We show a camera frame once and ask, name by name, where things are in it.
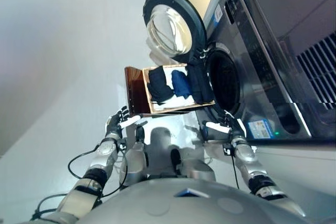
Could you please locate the dark charcoal garment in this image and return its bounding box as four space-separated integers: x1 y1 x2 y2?
187 65 215 105

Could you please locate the black folded garment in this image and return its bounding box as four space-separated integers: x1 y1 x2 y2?
148 67 175 105

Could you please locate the amber acrylic stool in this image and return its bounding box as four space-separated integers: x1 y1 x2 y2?
124 66 190 119

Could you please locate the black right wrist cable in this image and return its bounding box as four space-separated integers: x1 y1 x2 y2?
230 153 241 189

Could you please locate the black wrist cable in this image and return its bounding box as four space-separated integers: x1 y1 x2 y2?
67 147 129 192
230 153 241 189

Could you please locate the grey front-loading washing machine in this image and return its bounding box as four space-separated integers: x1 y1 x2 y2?
194 0 336 142

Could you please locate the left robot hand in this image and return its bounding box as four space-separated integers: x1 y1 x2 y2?
104 105 141 140

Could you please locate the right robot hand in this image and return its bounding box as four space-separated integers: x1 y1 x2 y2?
205 112 246 141

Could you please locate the woven wicker basket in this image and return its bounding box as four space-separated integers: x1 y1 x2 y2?
141 62 216 116

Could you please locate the blue energy label sticker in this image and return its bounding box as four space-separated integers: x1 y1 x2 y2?
248 120 275 140

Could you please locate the silver robot leg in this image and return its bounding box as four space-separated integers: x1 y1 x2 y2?
178 155 216 183
119 140 148 188

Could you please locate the round glass washing machine door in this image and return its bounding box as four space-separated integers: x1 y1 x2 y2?
143 0 208 65

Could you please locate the black left robot foot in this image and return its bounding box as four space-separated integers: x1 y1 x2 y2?
135 125 145 143

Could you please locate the grey robot torso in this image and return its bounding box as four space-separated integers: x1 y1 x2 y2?
78 176 336 224

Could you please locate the blue rectangular machine sticker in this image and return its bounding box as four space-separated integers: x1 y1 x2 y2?
213 3 224 24

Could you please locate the silver right robot leg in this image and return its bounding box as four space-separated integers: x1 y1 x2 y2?
178 155 216 183

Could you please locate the black robot foot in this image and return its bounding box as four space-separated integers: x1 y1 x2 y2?
170 148 182 168
135 125 145 143

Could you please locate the silver left robot leg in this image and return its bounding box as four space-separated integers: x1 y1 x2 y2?
119 140 148 188

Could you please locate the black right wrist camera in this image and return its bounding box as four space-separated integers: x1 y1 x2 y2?
223 144 236 156

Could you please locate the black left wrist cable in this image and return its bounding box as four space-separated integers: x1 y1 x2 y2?
67 147 129 192

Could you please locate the black right robot foot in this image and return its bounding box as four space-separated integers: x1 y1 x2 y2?
170 148 182 168

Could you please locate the navy blue garment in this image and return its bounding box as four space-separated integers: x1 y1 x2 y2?
171 69 194 99

